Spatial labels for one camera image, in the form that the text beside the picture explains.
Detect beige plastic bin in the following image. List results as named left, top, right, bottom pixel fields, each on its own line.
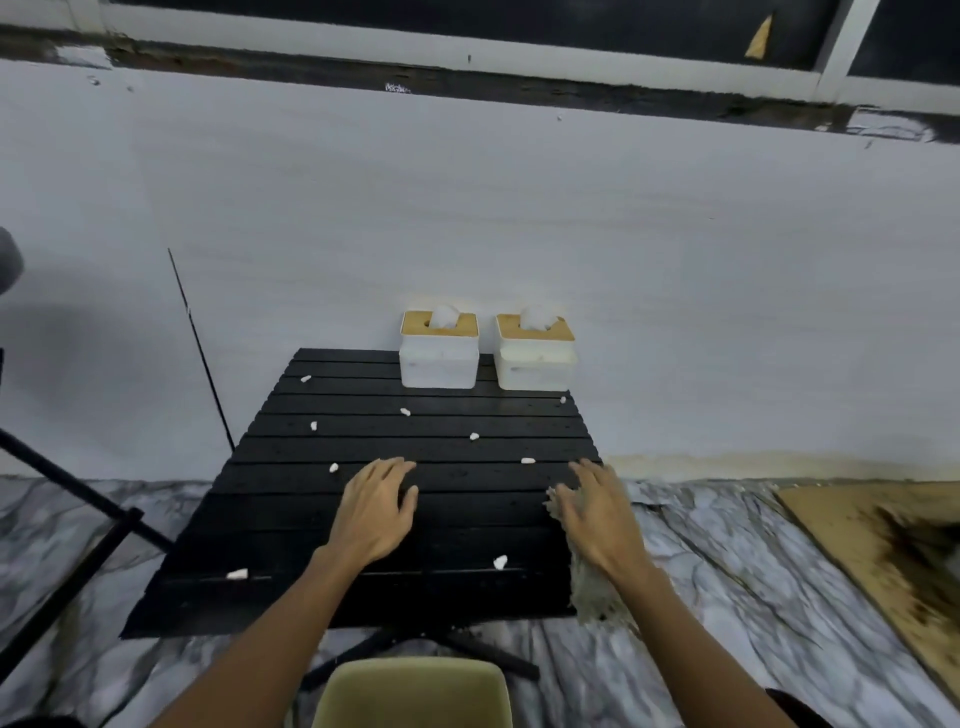
left=311, top=658, right=515, bottom=728

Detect grey-green cleaning rag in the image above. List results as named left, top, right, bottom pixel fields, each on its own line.
left=543, top=464, right=639, bottom=625

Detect black slatted table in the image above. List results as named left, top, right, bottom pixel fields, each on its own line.
left=119, top=347, right=604, bottom=693

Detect person's black shorts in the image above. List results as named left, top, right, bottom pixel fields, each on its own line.
left=764, top=688, right=823, bottom=728

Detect brown cardboard sheet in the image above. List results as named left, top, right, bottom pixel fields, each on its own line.
left=776, top=482, right=960, bottom=684

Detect round black glass-top table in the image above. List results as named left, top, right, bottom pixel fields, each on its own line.
left=0, top=224, right=175, bottom=676

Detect person's left forearm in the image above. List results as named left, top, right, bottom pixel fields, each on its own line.
left=148, top=549, right=370, bottom=728

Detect person's left hand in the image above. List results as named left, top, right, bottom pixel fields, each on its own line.
left=313, top=455, right=421, bottom=577

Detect white tissue box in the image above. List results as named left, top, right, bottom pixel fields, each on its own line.
left=398, top=307, right=481, bottom=391
left=494, top=311, right=577, bottom=393

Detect scattered white paper scraps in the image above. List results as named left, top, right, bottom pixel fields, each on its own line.
left=224, top=373, right=569, bottom=583

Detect person's right hand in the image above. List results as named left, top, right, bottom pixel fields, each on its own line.
left=545, top=458, right=663, bottom=583

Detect person's right forearm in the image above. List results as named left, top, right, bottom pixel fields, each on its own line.
left=608, top=563, right=800, bottom=728

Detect dark window with white frame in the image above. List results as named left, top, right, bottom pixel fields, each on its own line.
left=67, top=0, right=960, bottom=118

